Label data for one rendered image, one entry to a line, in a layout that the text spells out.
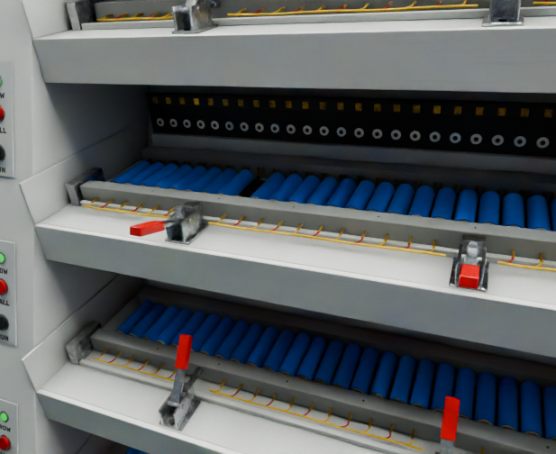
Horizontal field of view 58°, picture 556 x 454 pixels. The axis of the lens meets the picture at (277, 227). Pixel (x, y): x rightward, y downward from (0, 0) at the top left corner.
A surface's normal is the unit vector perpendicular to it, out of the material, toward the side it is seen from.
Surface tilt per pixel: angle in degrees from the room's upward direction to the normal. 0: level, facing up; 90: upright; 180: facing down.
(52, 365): 90
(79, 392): 22
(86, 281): 90
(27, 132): 90
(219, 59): 112
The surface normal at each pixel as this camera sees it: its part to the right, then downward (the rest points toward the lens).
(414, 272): -0.08, -0.87
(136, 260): -0.38, 0.48
